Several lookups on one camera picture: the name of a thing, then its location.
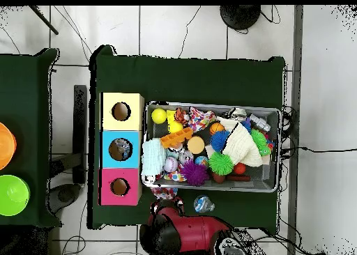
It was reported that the orange toy building brick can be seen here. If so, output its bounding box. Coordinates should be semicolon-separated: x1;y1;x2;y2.
160;126;194;149

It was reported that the yellow ball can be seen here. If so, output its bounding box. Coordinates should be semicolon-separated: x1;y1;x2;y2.
167;120;184;134
151;107;167;125

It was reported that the black rod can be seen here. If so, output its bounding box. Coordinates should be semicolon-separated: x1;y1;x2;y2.
29;5;59;36

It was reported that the purple spiky rubber toy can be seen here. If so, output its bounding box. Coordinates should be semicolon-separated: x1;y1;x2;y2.
179;160;210;187

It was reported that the green plastic bowl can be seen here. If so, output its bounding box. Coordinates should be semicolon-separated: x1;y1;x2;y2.
0;174;31;217

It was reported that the silver wire mesh bin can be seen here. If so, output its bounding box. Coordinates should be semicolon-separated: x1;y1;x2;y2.
141;100;282;194

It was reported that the black round stand base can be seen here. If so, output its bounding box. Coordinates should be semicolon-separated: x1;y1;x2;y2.
219;5;261;31

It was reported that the green spiky rubber ball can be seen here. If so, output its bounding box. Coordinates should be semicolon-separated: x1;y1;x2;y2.
208;150;234;176

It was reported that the black power cable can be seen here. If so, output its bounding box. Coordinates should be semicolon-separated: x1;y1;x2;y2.
281;146;357;153

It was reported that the colourful dotted cloth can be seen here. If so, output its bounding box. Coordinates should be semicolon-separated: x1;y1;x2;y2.
151;186;179;201

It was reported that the green spiky caterpillar toy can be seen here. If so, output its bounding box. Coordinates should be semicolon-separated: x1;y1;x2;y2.
250;128;273;157

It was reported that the light blue knitted cloth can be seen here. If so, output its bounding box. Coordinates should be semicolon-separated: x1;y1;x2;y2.
141;137;167;183

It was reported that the wooden box with three holes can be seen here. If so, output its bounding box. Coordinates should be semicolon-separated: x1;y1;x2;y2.
98;92;145;206

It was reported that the thin black floor cable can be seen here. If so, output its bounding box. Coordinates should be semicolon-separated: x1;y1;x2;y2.
178;5;202;59

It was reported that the blue spiky rubber ball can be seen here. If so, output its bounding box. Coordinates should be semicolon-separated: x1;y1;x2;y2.
209;130;230;152

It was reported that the cream knitted cloth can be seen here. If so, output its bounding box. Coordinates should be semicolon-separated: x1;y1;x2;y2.
215;116;264;168

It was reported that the orange plastic bowl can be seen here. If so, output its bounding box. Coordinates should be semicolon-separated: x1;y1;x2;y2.
0;122;17;171

